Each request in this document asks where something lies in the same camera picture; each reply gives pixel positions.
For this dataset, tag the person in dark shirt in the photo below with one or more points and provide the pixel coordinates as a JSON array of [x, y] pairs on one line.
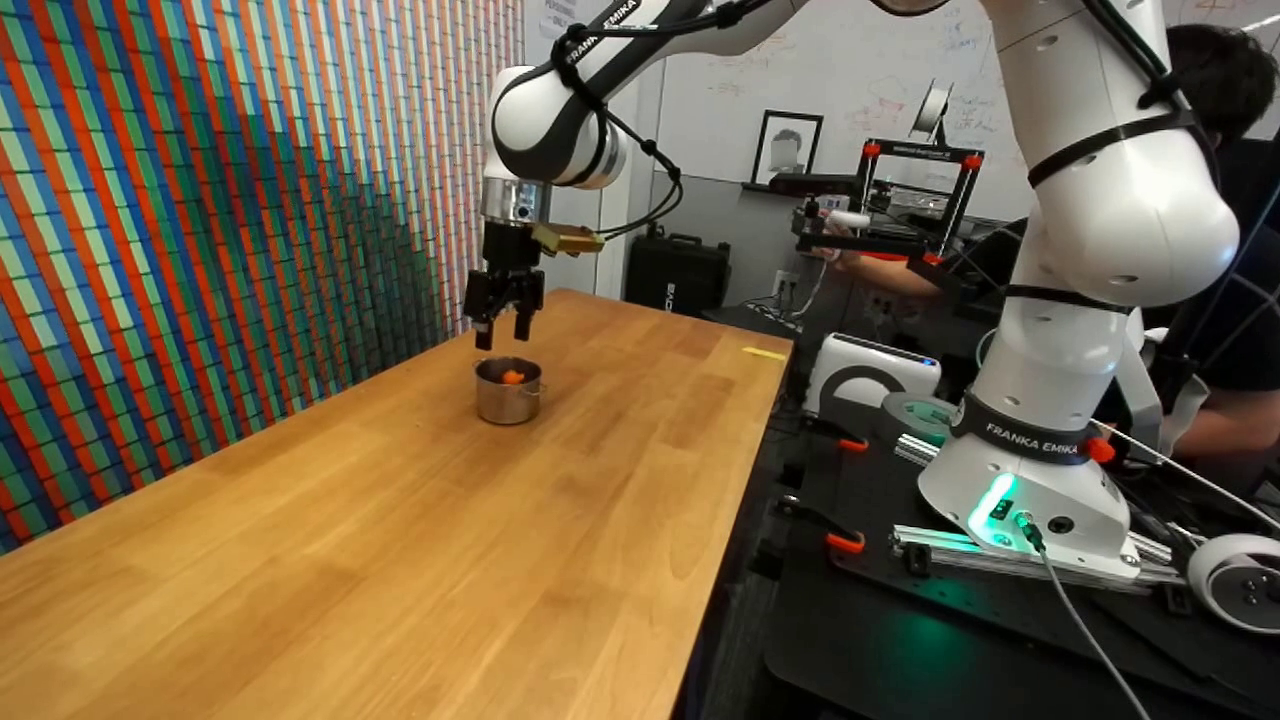
[[1240, 344]]

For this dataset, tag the white grey box device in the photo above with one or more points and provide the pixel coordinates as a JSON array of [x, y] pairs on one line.
[[866, 364]]

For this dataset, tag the small silver metal pot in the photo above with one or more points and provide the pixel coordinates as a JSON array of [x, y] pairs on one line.
[[508, 401]]

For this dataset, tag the red black clamp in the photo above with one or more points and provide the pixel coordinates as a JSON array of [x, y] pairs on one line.
[[844, 445], [844, 540]]

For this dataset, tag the small orange object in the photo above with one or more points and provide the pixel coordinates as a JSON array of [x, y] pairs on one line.
[[508, 378]]

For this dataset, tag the black red frame machine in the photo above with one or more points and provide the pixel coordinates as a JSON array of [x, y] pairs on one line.
[[920, 202]]

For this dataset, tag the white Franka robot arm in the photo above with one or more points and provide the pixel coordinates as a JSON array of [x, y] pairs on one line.
[[1135, 202]]

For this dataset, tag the black robot cart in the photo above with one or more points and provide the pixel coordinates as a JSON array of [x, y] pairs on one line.
[[907, 641]]

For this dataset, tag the yellow tape strip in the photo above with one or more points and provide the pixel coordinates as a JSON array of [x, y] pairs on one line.
[[764, 352]]

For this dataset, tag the framed portrait picture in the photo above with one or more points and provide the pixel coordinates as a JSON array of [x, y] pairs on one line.
[[785, 145]]

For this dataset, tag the person's forearm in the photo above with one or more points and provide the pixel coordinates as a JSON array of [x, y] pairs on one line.
[[882, 272]]

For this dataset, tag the brass coloured wrist camera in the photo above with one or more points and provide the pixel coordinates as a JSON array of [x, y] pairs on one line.
[[569, 241]]

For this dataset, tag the black hard case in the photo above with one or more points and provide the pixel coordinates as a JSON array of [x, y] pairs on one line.
[[677, 272]]

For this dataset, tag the white round wheel device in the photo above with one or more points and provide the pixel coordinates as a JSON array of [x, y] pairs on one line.
[[1237, 581]]

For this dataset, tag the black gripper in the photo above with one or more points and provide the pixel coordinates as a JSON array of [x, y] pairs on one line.
[[508, 264]]

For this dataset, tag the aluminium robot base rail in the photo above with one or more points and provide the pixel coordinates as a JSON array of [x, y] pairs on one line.
[[960, 551]]

